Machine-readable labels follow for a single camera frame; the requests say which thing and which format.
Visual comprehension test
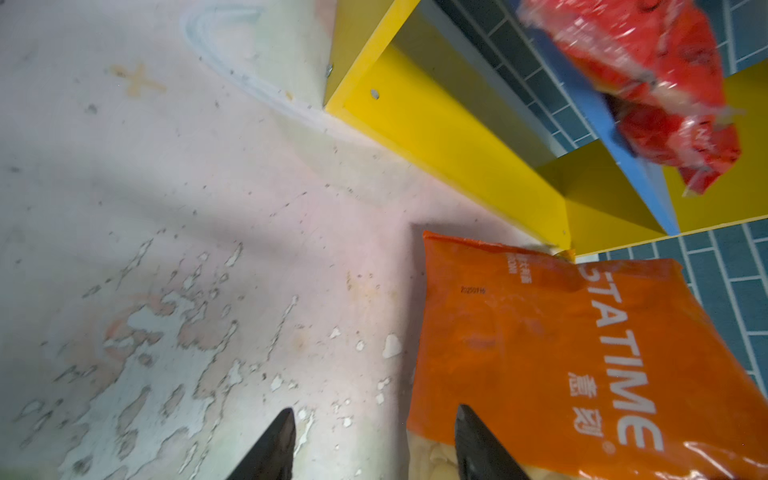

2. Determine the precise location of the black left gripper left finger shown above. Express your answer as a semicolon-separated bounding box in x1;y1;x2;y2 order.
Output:
227;407;296;480

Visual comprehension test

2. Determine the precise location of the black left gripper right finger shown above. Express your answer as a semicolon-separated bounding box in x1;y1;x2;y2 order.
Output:
454;404;530;480

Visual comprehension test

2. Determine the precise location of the red macaroni bag front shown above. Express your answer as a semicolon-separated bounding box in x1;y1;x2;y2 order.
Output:
517;1;741;195

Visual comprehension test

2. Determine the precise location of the yellow shelf unit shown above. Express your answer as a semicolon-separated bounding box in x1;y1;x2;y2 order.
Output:
324;1;767;254

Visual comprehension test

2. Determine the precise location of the orange pasta bag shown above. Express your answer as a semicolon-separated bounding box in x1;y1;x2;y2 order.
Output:
406;232;767;479

